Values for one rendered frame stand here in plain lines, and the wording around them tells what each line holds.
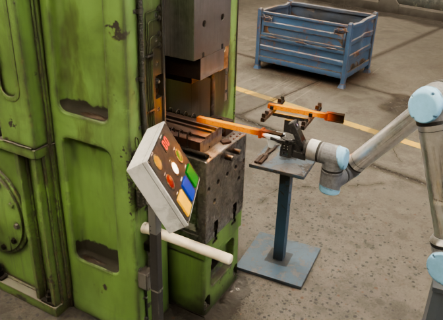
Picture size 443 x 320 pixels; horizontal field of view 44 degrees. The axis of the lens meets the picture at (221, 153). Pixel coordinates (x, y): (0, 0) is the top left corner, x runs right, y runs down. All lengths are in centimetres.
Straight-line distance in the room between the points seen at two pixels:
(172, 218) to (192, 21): 80
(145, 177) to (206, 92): 103
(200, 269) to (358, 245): 121
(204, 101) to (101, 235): 83
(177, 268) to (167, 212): 100
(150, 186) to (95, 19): 75
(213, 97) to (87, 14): 81
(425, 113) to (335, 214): 197
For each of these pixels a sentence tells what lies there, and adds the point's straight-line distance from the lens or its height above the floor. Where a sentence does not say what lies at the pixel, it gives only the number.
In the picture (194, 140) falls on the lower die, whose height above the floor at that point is 98.
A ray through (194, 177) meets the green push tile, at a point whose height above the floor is 100.
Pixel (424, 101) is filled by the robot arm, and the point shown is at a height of 137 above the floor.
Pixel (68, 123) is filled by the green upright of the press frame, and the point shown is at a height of 108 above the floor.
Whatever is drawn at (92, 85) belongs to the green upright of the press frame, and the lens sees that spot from 235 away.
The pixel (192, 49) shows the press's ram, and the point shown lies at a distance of 225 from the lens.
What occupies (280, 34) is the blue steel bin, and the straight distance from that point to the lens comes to 647.
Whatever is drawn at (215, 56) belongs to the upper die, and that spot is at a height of 135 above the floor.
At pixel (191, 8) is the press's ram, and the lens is 221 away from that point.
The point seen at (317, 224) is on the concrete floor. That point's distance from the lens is 371.
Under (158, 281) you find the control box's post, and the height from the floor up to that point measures 57.
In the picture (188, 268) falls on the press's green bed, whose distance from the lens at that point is 281.
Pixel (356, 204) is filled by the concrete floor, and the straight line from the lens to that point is 400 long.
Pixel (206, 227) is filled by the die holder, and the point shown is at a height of 57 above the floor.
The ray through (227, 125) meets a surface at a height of 104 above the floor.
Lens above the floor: 203
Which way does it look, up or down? 27 degrees down
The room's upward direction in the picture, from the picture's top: 2 degrees clockwise
